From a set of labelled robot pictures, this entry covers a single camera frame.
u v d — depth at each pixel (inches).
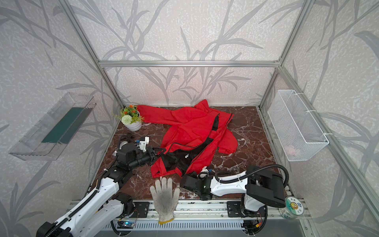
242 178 18.3
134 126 39.8
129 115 37.6
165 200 30.4
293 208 26.2
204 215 28.5
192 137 38.4
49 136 25.5
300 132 24.2
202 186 24.4
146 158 27.1
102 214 21.6
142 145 28.9
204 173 29.4
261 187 17.1
